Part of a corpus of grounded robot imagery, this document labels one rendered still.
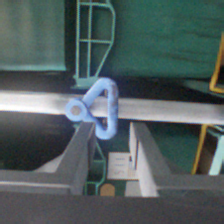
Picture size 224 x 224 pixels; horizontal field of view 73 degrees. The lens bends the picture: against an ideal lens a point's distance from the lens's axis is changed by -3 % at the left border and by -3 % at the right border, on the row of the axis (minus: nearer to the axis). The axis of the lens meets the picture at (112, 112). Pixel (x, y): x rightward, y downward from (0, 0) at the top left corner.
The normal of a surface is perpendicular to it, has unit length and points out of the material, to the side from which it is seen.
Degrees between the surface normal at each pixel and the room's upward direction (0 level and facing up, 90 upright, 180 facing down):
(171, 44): 96
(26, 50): 91
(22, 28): 92
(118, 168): 94
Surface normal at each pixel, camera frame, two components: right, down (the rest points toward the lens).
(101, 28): 0.07, 0.29
